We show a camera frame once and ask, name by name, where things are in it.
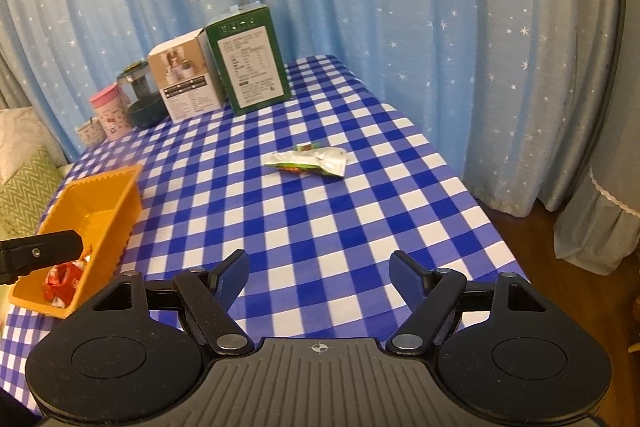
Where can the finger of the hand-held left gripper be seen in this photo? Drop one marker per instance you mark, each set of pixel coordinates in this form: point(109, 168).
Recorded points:
point(50, 249)

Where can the green carton box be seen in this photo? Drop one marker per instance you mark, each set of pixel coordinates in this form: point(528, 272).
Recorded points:
point(250, 62)

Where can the pink cup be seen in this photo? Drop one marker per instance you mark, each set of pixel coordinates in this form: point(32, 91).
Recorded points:
point(112, 114)

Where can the silver green snack packet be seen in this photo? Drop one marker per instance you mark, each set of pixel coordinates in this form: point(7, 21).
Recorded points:
point(320, 162)

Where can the orange plastic basket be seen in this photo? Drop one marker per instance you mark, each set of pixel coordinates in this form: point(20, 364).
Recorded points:
point(100, 212)

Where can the light blue star curtain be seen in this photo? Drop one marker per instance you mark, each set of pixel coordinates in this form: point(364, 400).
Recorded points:
point(400, 7)

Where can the green zigzag pillow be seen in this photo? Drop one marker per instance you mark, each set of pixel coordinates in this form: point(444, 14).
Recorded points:
point(25, 192)

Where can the small white cup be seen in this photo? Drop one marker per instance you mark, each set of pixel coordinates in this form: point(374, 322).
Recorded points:
point(91, 134)

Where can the grey cloth with lace trim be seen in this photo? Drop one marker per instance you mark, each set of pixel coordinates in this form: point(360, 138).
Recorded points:
point(600, 232)

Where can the red snack packet white print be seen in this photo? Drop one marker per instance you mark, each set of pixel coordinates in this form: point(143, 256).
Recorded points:
point(62, 281)

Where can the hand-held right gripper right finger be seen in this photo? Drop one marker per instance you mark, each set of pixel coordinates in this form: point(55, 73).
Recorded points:
point(405, 282)

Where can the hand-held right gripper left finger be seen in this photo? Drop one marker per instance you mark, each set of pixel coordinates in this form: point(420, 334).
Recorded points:
point(232, 279)

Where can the blue white checked tablecloth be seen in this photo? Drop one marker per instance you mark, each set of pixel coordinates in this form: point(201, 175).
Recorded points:
point(325, 232)

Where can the white carton box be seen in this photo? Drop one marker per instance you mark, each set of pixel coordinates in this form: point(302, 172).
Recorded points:
point(187, 82)

